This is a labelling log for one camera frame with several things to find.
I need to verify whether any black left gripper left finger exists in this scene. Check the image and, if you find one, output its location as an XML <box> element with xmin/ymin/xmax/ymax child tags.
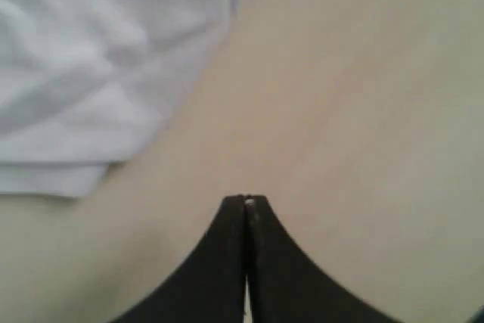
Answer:
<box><xmin>114</xmin><ymin>195</ymin><xmax>246</xmax><ymax>323</ymax></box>

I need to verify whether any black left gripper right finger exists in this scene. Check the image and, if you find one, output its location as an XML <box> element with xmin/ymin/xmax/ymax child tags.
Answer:
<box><xmin>245</xmin><ymin>195</ymin><xmax>392</xmax><ymax>323</ymax></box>

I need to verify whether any white t-shirt red print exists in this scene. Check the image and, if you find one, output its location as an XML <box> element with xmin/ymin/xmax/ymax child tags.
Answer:
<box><xmin>1</xmin><ymin>0</ymin><xmax>238</xmax><ymax>198</ymax></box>

